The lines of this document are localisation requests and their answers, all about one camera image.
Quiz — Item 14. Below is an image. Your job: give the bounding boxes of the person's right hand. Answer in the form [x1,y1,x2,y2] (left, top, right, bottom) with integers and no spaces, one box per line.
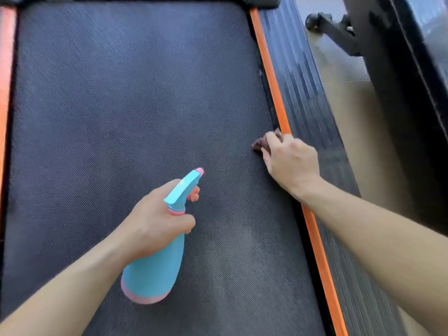
[261,132,323,201]

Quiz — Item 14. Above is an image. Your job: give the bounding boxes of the person's left hand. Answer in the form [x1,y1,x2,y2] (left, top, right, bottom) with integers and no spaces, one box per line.
[116,179,201,263]

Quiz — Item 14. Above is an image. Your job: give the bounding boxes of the brown cleaning cloth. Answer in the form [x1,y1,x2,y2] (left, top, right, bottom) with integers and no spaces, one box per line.
[251,128,284,153]

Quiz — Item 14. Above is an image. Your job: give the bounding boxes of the blue pink spray bottle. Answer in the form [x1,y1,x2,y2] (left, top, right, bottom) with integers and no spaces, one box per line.
[121,167,205,305]

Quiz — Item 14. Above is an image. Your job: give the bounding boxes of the person's right forearm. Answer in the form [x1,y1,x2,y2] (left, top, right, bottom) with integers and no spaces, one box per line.
[297,176,448,336]

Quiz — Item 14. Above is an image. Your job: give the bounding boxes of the person's left forearm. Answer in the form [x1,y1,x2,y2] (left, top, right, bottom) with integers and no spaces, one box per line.
[0,229,132,336]

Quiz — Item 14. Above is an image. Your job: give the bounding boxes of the black orange treadmill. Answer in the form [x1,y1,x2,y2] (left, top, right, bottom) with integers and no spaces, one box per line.
[0,0,406,336]

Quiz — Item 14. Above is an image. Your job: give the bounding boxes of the black treadmill upright frame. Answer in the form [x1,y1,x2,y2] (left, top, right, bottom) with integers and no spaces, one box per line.
[305,0,448,238]

